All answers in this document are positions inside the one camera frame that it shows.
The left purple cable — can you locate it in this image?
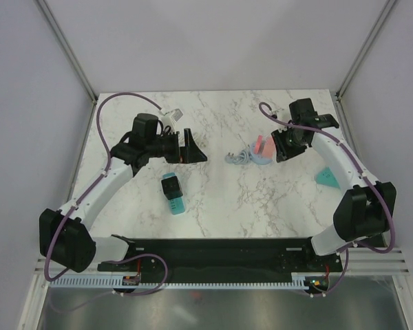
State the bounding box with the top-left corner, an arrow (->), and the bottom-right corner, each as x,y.
43,91 -> 162,283

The right aluminium frame post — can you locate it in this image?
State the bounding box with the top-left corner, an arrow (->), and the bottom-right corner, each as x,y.
334,0 -> 399,100

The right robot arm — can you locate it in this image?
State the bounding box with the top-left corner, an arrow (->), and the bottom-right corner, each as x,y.
271,98 -> 396,271

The aluminium frame post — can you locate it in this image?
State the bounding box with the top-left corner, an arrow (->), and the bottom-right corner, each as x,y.
34,0 -> 99,103
334,0 -> 399,100

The purple cable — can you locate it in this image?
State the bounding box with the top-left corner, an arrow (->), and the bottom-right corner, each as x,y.
43,91 -> 162,283
258,102 -> 396,300

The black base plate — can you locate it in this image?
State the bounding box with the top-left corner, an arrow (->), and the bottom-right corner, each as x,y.
98,238 -> 342,282

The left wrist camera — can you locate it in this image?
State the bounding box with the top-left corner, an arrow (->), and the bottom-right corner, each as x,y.
160,108 -> 184,129

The pink plug adapter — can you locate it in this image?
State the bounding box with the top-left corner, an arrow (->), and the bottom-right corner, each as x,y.
253,135 -> 264,155

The blue round power strip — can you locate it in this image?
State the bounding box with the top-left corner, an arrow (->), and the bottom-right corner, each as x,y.
224,143 -> 272,166

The teal rectangular power strip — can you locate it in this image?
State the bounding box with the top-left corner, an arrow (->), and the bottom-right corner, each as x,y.
162,173 -> 185,215

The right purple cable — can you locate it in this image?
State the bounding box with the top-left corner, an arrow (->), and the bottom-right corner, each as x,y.
258,102 -> 396,300

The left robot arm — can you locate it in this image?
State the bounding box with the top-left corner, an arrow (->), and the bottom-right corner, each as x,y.
39,113 -> 207,272

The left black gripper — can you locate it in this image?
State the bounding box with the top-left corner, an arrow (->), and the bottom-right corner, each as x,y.
147,129 -> 207,165

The white cable duct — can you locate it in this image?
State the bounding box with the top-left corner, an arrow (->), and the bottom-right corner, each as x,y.
50,273 -> 329,290

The left aluminium frame post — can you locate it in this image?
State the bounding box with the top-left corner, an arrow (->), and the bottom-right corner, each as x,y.
34,0 -> 99,103

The teal triangular power strip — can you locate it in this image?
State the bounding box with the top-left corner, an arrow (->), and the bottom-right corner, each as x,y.
315,166 -> 340,189

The black cube plug adapter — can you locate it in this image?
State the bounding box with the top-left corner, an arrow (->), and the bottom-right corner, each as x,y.
161,176 -> 183,200

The pink cube socket adapter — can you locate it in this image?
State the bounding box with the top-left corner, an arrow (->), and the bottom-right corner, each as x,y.
261,137 -> 276,160

